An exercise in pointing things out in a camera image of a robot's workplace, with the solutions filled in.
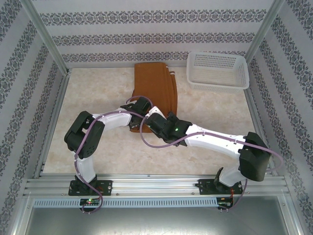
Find brown long pants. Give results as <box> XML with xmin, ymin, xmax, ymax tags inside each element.
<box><xmin>129</xmin><ymin>62</ymin><xmax>179</xmax><ymax>134</ymax></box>

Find white plastic mesh basket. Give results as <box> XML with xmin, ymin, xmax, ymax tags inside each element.
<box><xmin>186</xmin><ymin>51</ymin><xmax>250</xmax><ymax>94</ymax></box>

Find small circuit board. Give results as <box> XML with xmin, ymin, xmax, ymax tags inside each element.
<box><xmin>218</xmin><ymin>200</ymin><xmax>233</xmax><ymax>211</ymax></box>
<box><xmin>79</xmin><ymin>198</ymin><xmax>101</xmax><ymax>209</ymax></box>

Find grey metal panel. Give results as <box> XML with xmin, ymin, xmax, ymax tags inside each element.
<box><xmin>23</xmin><ymin>207</ymin><xmax>299</xmax><ymax>235</ymax></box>

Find aluminium mounting rail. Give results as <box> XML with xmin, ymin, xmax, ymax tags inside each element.
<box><xmin>23</xmin><ymin>173</ymin><xmax>289</xmax><ymax>197</ymax></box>

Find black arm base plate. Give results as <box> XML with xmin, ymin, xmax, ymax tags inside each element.
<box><xmin>198</xmin><ymin>178</ymin><xmax>242</xmax><ymax>196</ymax></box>
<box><xmin>68</xmin><ymin>180</ymin><xmax>113</xmax><ymax>197</ymax></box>

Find grey slotted cable duct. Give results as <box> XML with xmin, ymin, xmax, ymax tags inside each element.
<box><xmin>32</xmin><ymin>197</ymin><xmax>219</xmax><ymax>208</ymax></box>

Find aluminium side rail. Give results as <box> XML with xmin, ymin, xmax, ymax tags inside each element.
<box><xmin>33</xmin><ymin>70</ymin><xmax>72</xmax><ymax>179</ymax></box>

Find aluminium frame post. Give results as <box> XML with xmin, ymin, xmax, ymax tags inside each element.
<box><xmin>23</xmin><ymin>0</ymin><xmax>70</xmax><ymax>73</ymax></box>
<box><xmin>245</xmin><ymin>0</ymin><xmax>289</xmax><ymax>63</ymax></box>

